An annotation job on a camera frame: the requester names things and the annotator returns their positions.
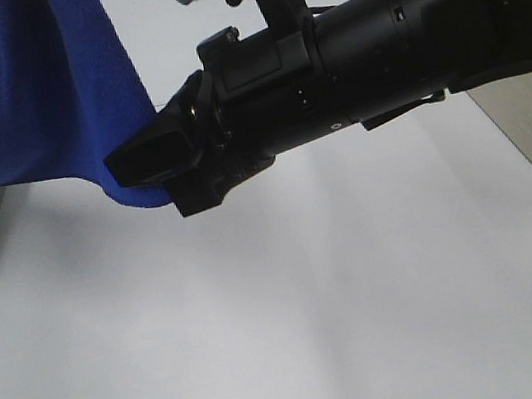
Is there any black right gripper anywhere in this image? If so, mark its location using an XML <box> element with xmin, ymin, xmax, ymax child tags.
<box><xmin>104</xmin><ymin>14</ymin><xmax>350</xmax><ymax>217</ymax></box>

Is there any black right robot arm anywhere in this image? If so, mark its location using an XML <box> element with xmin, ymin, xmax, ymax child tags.
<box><xmin>105</xmin><ymin>0</ymin><xmax>532</xmax><ymax>216</ymax></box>

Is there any blue microfibre towel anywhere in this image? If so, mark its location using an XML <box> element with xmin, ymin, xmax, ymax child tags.
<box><xmin>0</xmin><ymin>0</ymin><xmax>171</xmax><ymax>208</ymax></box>

